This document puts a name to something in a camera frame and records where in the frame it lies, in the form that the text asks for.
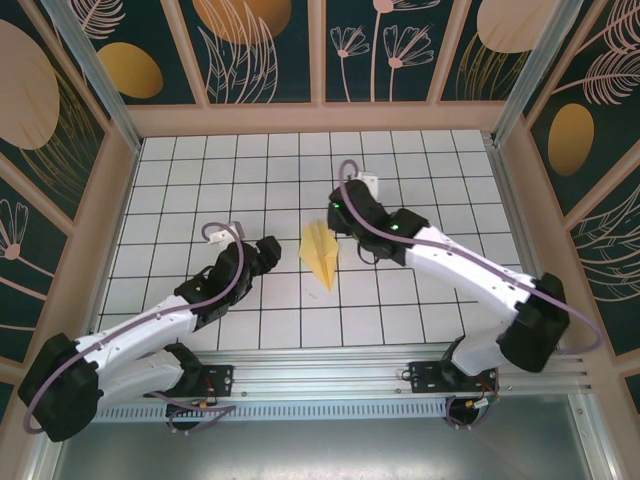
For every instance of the yellow paper sheet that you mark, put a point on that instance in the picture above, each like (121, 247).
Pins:
(320, 250)

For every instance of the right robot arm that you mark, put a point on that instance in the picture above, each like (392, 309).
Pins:
(530, 330)

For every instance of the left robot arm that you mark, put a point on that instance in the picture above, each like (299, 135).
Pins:
(60, 390)

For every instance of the grey metal sheet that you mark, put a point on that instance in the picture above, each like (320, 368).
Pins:
(320, 450)

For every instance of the small electronics connector board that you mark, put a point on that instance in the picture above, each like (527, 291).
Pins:
(192, 406)
(480, 403)

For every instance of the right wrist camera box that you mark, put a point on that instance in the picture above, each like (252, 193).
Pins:
(370, 181)

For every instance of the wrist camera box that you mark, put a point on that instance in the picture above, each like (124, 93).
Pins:
(222, 235)
(370, 181)

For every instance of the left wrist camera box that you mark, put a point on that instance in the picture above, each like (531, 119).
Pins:
(222, 235)

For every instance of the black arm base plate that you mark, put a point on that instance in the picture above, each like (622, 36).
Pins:
(222, 380)
(425, 377)

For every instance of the aluminium mounting rail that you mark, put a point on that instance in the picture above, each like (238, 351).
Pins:
(320, 372)

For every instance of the aluminium side rail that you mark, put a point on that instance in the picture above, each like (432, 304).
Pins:
(510, 200)

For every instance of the aluminium frame post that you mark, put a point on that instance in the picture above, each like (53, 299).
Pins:
(539, 75)
(94, 75)

